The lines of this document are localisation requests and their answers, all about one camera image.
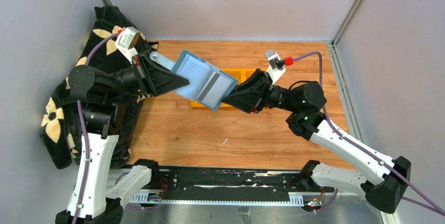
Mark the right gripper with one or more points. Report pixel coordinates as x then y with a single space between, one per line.
253 98

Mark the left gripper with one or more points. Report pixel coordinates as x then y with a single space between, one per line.
155 78

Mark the white striped credit card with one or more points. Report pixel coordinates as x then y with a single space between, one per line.
215 89

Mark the blue leather card holder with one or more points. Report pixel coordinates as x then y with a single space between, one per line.
195 69

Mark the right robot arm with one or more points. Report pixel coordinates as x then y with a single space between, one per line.
382 180

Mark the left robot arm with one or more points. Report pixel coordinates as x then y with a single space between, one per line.
101 114

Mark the right yellow bin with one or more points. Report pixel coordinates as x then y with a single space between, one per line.
254 75

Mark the yellow bin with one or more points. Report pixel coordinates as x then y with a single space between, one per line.
254 75
197 105
236 73

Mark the middle yellow bin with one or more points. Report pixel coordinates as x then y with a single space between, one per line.
236 73

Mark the left yellow bin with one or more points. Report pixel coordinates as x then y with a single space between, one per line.
197 105

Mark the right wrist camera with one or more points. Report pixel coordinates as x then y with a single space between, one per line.
277 65

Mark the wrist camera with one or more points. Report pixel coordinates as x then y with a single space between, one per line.
126 41
277 65

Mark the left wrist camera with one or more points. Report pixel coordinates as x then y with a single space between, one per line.
126 41

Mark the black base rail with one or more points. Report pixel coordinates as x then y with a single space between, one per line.
182 185

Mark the right aluminium frame post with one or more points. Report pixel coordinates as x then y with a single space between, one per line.
346 22

